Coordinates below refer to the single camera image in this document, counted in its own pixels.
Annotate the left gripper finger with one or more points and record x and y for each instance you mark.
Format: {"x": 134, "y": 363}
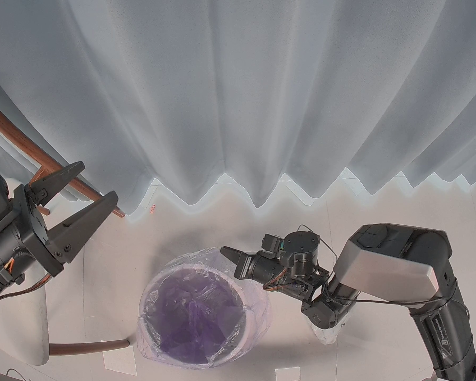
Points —
{"x": 47, "y": 189}
{"x": 75, "y": 232}

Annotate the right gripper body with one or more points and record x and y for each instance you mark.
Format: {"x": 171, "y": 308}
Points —
{"x": 265, "y": 270}

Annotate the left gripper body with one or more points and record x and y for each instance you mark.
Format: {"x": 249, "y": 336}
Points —
{"x": 8, "y": 252}

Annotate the purple plastic bag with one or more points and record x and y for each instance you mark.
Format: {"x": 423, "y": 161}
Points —
{"x": 190, "y": 316}

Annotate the white plastic wrapper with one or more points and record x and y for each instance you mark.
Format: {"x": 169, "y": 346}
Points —
{"x": 329, "y": 331}

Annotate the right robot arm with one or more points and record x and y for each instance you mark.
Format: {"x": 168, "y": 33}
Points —
{"x": 384, "y": 260}

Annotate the white trash bin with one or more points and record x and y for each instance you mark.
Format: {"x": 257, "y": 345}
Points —
{"x": 206, "y": 267}

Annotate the white wooden chair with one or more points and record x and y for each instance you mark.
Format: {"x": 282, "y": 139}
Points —
{"x": 35, "y": 324}

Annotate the pale blue curtain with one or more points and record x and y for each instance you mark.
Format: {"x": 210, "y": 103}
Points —
{"x": 238, "y": 74}

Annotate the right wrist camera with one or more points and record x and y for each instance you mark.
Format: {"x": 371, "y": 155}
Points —
{"x": 270, "y": 244}

